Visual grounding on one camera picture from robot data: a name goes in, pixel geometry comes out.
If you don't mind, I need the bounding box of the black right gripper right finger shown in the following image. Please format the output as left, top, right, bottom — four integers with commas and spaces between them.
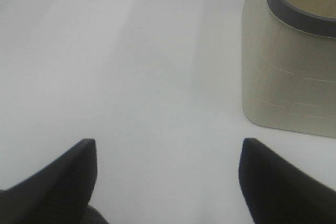
238, 138, 335, 223

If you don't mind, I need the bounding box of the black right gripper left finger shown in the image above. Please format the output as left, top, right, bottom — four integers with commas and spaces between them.
1, 139, 97, 223

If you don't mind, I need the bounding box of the beige bin with grey rim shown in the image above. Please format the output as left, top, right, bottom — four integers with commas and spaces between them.
241, 0, 335, 137

